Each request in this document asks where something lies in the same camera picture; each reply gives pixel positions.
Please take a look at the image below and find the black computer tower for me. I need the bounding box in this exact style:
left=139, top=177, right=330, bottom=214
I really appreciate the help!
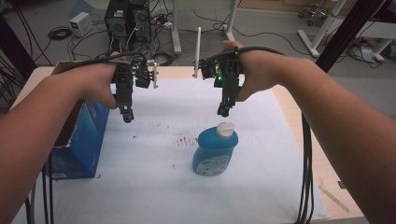
left=104, top=0, right=131, bottom=53
left=128, top=0, right=152, bottom=45

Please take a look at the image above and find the white side table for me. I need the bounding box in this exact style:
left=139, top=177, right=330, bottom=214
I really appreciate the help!
left=366, top=20, right=396, bottom=63

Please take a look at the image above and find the white power supply box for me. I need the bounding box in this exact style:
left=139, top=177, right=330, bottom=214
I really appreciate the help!
left=68, top=11, right=94, bottom=38

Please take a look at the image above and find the black metal post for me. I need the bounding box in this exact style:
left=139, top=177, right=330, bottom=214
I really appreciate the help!
left=314, top=0, right=388, bottom=73

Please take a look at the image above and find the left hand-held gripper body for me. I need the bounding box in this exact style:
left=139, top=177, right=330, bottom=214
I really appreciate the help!
left=110, top=57, right=160, bottom=108

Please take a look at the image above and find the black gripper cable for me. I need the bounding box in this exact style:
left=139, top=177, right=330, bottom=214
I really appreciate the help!
left=204, top=45, right=316, bottom=224
left=56, top=51, right=148, bottom=76

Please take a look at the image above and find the person's left hand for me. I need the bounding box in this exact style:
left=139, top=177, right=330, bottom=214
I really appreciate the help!
left=69, top=50, right=127, bottom=110

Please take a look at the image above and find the dark metal post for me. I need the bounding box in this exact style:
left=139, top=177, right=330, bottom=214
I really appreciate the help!
left=0, top=14, right=38, bottom=82

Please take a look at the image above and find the thin wooden stick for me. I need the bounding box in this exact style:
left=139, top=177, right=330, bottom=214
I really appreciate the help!
left=318, top=184, right=351, bottom=214

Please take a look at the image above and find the office chair base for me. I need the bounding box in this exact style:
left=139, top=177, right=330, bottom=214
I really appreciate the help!
left=297, top=0, right=332, bottom=27

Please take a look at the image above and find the white table mat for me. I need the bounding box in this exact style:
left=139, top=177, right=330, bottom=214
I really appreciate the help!
left=11, top=77, right=331, bottom=224

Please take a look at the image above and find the blue bottle with white cap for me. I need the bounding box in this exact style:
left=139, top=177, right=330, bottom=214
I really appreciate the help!
left=191, top=121, right=240, bottom=177

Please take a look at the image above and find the white power strip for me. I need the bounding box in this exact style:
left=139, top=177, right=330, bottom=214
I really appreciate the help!
left=151, top=14, right=174, bottom=31

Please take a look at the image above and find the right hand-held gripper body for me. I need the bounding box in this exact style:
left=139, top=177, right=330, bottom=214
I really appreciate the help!
left=192, top=26, right=246, bottom=107

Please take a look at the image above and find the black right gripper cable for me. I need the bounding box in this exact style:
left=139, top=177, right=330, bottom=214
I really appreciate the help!
left=204, top=45, right=316, bottom=224

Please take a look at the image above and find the coiled black cable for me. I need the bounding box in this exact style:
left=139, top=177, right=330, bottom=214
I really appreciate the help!
left=47, top=25, right=74, bottom=41

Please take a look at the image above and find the blue bag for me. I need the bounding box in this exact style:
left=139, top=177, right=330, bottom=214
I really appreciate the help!
left=347, top=42, right=380, bottom=63

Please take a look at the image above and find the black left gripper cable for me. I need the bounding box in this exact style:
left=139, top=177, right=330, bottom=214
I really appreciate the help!
left=56, top=51, right=148, bottom=76

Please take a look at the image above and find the white desk leg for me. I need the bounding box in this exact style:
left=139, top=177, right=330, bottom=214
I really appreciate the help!
left=169, top=0, right=183, bottom=54
left=296, top=0, right=347, bottom=59
left=221, top=0, right=240, bottom=42

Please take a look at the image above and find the blue cardboard box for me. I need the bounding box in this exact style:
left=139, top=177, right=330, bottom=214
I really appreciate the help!
left=42, top=60, right=111, bottom=181

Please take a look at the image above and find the person's right hand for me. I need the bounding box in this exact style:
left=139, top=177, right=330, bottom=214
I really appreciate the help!
left=221, top=39, right=282, bottom=103

